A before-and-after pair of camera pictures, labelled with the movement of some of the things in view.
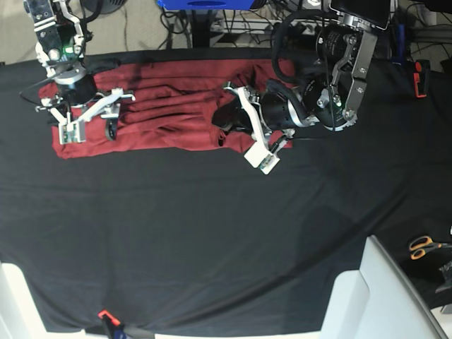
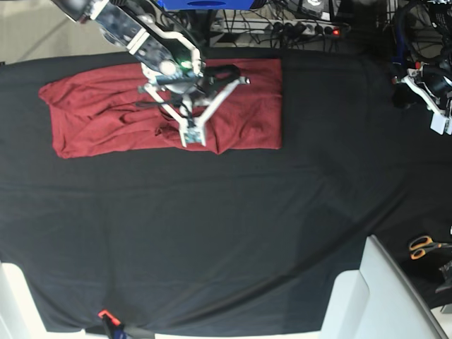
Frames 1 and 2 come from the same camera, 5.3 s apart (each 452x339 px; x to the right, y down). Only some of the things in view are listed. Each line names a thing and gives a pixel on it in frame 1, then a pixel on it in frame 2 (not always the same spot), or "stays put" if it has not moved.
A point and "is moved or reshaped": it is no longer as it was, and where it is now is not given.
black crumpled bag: x=446 y=270 stays put
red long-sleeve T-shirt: x=164 y=107 is moved or reshaped
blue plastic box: x=206 y=4 stays put
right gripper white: x=233 y=118 → x=404 y=97
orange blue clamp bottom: x=117 y=328 stays put
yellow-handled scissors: x=423 y=244 stays put
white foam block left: x=20 y=317 stays put
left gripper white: x=74 y=132 → x=192 y=131
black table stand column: x=200 y=27 stays put
